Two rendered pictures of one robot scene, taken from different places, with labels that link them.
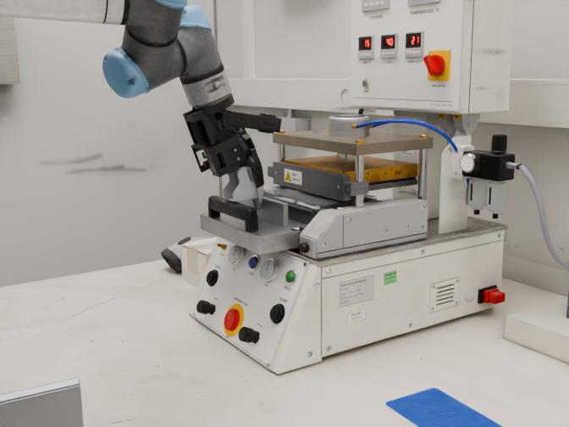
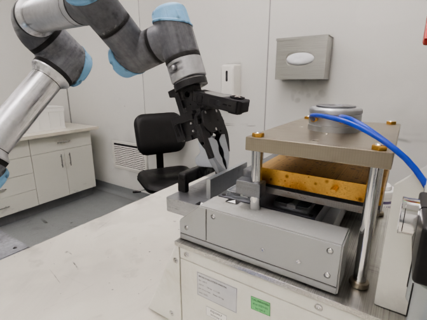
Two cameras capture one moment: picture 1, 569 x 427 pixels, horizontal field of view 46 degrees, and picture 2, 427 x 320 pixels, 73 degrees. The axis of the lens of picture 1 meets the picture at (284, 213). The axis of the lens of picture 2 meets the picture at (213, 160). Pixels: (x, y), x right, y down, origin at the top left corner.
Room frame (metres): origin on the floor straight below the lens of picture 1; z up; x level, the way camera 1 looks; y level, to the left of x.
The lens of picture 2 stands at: (0.92, -0.47, 1.18)
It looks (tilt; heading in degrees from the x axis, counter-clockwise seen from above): 15 degrees down; 66
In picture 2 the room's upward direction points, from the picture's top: straight up
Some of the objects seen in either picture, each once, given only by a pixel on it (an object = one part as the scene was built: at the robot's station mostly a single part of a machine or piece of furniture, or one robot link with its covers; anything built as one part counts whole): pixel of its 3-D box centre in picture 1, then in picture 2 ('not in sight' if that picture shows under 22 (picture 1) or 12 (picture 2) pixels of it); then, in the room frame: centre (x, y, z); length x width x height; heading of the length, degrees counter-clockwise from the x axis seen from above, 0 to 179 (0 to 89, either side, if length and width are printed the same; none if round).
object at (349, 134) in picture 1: (367, 148); (350, 149); (1.29, -0.16, 1.08); 0.31 x 0.24 x 0.13; 33
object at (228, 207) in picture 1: (231, 212); (203, 173); (1.14, 0.09, 0.99); 0.15 x 0.02 x 0.04; 33
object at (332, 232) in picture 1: (363, 227); (250, 232); (1.13, -0.14, 0.97); 0.26 x 0.05 x 0.07; 123
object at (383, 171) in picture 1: (350, 158); (328, 156); (1.28, -0.13, 1.07); 0.22 x 0.17 x 0.10; 33
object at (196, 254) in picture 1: (227, 260); not in sight; (1.52, 0.14, 0.80); 0.19 x 0.13 x 0.09; 123
